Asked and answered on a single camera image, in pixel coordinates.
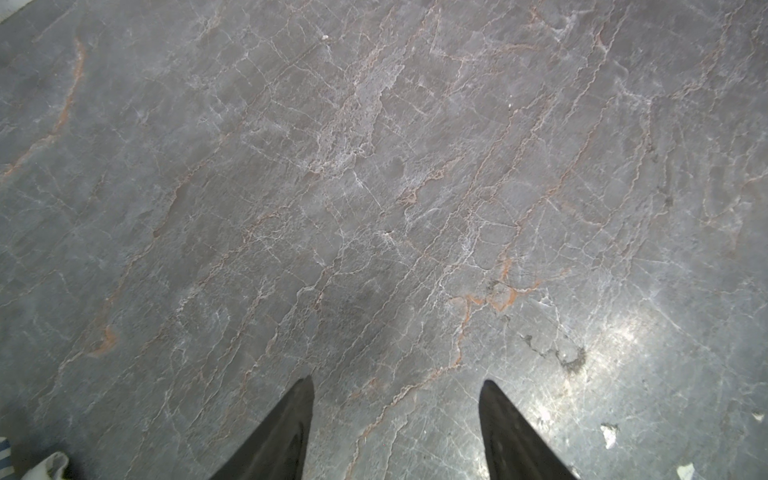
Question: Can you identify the blue white striped tank top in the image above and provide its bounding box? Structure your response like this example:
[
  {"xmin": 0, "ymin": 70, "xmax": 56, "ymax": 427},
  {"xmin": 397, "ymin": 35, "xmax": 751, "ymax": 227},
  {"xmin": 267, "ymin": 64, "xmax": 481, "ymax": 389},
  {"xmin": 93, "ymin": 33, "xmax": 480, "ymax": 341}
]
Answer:
[{"xmin": 0, "ymin": 437, "xmax": 70, "ymax": 480}]

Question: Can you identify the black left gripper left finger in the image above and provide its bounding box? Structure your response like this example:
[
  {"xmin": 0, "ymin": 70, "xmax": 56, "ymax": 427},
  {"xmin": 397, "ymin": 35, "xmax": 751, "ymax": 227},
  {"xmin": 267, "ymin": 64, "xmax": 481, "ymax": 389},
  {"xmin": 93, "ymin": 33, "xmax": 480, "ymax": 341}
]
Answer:
[{"xmin": 211, "ymin": 376, "xmax": 315, "ymax": 480}]

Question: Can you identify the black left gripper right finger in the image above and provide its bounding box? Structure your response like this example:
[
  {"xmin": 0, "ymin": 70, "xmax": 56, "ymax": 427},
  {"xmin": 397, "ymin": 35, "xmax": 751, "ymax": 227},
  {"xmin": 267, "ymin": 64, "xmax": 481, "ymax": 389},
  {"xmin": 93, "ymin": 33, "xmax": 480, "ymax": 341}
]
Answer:
[{"xmin": 478, "ymin": 379, "xmax": 576, "ymax": 480}]

